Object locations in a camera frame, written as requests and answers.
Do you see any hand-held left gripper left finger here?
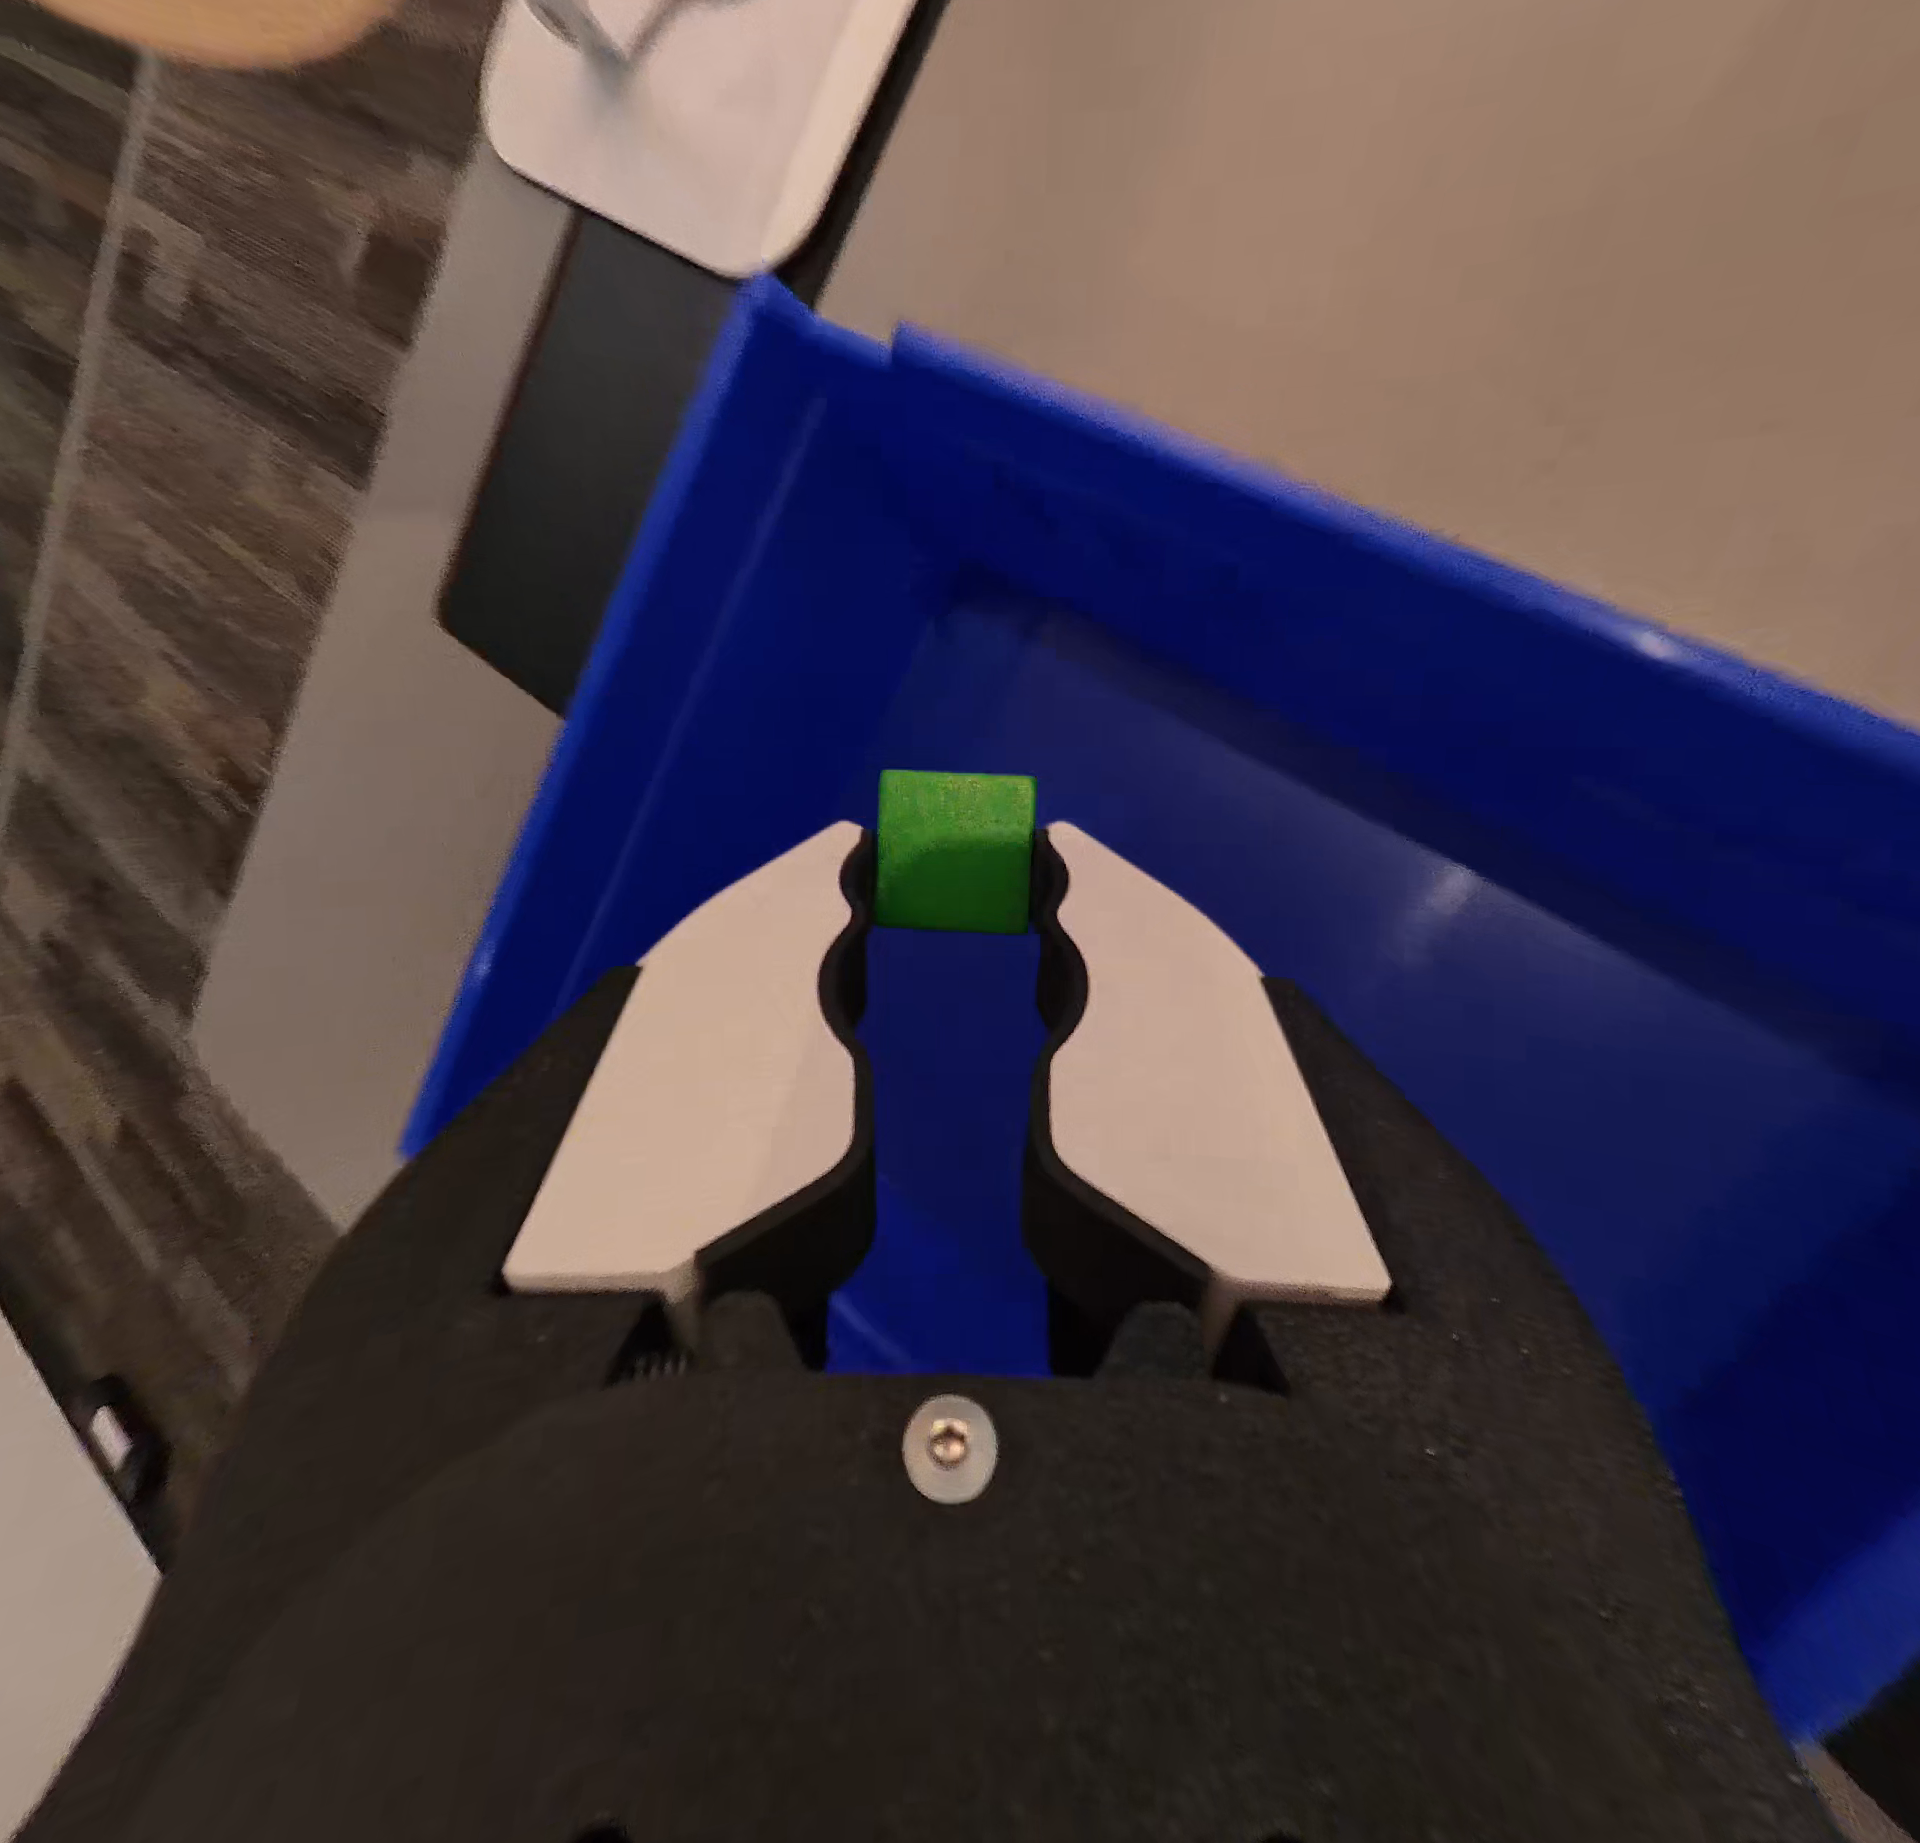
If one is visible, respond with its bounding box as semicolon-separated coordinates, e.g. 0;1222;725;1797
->
503;822;880;1303

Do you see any green wooden cube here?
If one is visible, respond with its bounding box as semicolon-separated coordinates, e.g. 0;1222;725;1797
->
873;772;1042;934

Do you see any blue plastic bin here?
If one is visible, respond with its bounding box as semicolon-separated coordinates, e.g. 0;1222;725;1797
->
402;271;1920;1748

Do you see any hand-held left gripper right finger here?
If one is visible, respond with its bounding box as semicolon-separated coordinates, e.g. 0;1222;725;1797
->
1025;822;1395;1307

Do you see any black rectangular desk panel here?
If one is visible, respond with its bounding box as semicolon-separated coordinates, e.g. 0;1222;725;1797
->
436;207;750;720

